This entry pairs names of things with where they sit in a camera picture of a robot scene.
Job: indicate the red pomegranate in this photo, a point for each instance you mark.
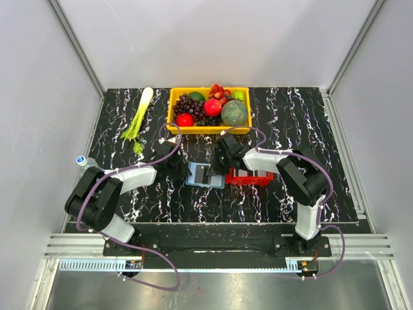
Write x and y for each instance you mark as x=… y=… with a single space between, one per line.
x=212 y=107

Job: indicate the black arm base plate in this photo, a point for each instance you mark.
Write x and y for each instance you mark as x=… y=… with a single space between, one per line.
x=281 y=246

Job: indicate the dark purple grape bunch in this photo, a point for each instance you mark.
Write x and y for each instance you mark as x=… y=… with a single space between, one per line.
x=187 y=105

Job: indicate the yellow plastic fruit bin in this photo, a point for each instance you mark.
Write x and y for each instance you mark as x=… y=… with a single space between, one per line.
x=178 y=91

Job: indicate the black VIP card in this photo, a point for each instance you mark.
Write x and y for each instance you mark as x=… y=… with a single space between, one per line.
x=201 y=174

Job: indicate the red plastic card tray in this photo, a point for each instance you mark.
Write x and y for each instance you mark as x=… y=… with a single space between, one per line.
x=261 y=182

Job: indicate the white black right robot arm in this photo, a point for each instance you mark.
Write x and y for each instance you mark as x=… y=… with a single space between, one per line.
x=305 y=177

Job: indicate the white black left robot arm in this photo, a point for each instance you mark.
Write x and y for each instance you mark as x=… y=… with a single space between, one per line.
x=95 y=197

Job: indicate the green white celery stalk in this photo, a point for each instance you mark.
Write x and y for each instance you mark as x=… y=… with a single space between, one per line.
x=132 y=132

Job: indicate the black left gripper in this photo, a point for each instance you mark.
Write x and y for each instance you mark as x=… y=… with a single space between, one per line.
x=184 y=172

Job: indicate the dark green avocado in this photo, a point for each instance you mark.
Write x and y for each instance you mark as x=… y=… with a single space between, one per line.
x=196 y=96

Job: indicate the red lychee cluster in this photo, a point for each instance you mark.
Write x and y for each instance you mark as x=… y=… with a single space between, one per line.
x=218 y=92

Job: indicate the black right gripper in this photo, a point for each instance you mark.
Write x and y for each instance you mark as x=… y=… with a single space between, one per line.
x=215 y=169

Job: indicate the clear plastic water bottle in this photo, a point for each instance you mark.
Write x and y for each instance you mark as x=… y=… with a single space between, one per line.
x=84 y=163

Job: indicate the green netted melon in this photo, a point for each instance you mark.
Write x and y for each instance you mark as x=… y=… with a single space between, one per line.
x=234 y=113

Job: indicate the dark blueberry cluster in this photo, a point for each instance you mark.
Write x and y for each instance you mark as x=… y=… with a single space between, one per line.
x=209 y=122

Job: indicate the red tomato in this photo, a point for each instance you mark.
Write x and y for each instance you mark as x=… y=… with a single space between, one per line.
x=185 y=120

